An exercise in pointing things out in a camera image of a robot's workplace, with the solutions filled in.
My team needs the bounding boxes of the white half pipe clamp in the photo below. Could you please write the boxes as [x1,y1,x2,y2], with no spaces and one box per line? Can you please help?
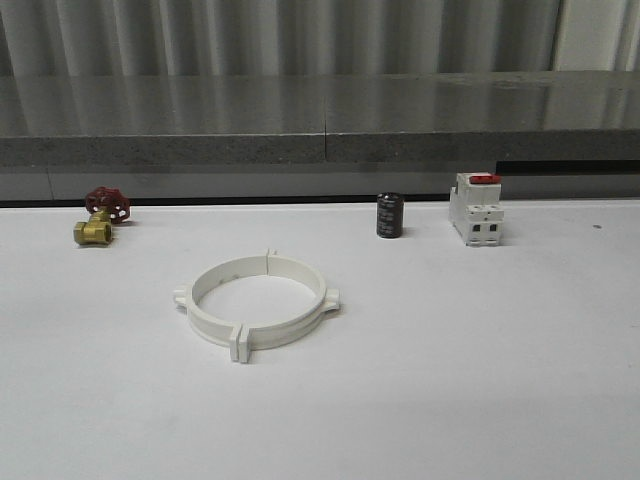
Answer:
[173,250,281,363]
[230,251,340,363]

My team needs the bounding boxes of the black cylindrical capacitor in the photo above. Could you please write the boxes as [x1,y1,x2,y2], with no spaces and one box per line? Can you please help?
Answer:
[376,192,404,239]

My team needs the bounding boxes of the brass valve red handwheel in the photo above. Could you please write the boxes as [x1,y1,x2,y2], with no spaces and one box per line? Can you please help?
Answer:
[73,186,130,245]

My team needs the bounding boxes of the grey stone countertop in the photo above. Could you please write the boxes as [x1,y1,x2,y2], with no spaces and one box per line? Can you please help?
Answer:
[1,72,639,174]

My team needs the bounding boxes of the grey pleated curtain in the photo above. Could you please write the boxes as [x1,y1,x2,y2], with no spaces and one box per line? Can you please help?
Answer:
[1,1,639,76]

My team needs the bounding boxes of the white circuit breaker red switch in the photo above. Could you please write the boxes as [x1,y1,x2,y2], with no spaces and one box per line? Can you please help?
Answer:
[449,172,504,246]

